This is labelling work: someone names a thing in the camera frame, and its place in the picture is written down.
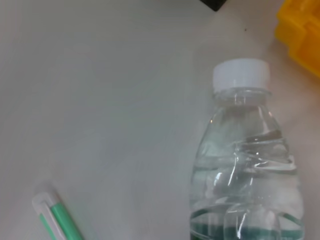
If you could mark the clear green-label water bottle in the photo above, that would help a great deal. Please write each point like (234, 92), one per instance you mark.
(245, 150)

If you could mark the black mesh pen holder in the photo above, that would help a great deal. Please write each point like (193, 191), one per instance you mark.
(213, 3)

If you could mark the yellow plastic bin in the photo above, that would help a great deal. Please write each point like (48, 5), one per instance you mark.
(305, 37)

